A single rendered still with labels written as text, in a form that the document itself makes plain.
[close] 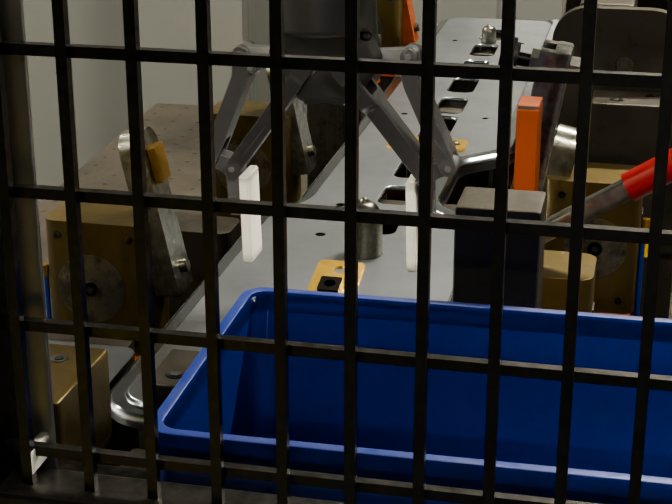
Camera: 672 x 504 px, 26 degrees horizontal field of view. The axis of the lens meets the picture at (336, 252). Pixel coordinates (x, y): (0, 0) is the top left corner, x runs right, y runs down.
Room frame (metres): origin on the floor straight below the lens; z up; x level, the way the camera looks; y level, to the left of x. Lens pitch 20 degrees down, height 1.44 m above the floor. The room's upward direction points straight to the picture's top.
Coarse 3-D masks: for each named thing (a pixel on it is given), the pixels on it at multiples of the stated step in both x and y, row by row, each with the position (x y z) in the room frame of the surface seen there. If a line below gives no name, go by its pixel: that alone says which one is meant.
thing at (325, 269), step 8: (320, 264) 1.08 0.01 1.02; (328, 264) 1.08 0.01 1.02; (336, 264) 1.08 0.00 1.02; (360, 264) 1.08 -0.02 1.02; (320, 272) 1.07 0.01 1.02; (328, 272) 1.07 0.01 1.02; (360, 272) 1.07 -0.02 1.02; (312, 280) 1.06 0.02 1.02; (320, 280) 1.05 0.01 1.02; (328, 280) 1.05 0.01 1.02; (336, 280) 1.04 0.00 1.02; (360, 280) 1.06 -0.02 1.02; (312, 288) 1.05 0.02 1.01; (320, 288) 1.04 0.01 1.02; (328, 288) 1.04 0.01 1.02; (336, 288) 1.03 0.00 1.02
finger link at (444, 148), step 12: (408, 48) 1.02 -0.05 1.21; (420, 48) 1.04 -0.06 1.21; (408, 60) 1.02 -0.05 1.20; (408, 84) 1.02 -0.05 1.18; (420, 84) 1.02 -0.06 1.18; (408, 96) 1.02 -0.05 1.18; (420, 96) 1.02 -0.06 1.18; (420, 108) 1.02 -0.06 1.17; (444, 132) 1.02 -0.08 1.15; (444, 144) 1.01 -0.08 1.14; (444, 156) 1.01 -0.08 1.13; (444, 168) 1.01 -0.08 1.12; (456, 168) 1.01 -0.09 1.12
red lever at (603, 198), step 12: (636, 168) 0.99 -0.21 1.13; (648, 168) 0.99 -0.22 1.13; (624, 180) 0.99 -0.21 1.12; (636, 180) 0.99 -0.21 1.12; (648, 180) 0.98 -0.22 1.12; (600, 192) 1.00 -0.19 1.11; (612, 192) 0.99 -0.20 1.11; (624, 192) 0.99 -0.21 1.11; (636, 192) 0.99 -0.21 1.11; (648, 192) 0.99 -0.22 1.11; (588, 204) 1.00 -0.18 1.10; (600, 204) 0.99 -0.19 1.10; (612, 204) 0.99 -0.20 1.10; (552, 216) 1.01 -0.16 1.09; (564, 216) 1.00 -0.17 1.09; (588, 216) 1.00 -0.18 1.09
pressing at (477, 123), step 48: (528, 48) 1.97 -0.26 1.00; (480, 96) 1.71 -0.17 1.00; (384, 144) 1.50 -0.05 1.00; (480, 144) 1.50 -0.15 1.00; (336, 192) 1.34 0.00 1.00; (384, 192) 1.34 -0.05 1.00; (240, 240) 1.21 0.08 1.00; (288, 240) 1.20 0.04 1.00; (336, 240) 1.20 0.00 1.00; (384, 240) 1.20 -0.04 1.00; (432, 240) 1.20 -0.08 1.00; (240, 288) 1.09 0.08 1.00; (288, 288) 1.09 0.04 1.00; (384, 288) 1.09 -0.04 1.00; (432, 288) 1.09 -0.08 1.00
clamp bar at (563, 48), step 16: (544, 48) 1.00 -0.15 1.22; (560, 48) 1.00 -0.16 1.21; (528, 64) 1.01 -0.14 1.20; (544, 64) 0.99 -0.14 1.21; (560, 64) 0.99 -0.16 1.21; (576, 64) 1.00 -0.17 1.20; (544, 96) 0.99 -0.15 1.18; (560, 96) 0.99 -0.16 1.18; (544, 112) 0.99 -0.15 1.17; (544, 128) 0.99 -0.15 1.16; (544, 144) 0.99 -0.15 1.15; (544, 160) 0.99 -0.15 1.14; (544, 176) 0.99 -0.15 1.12
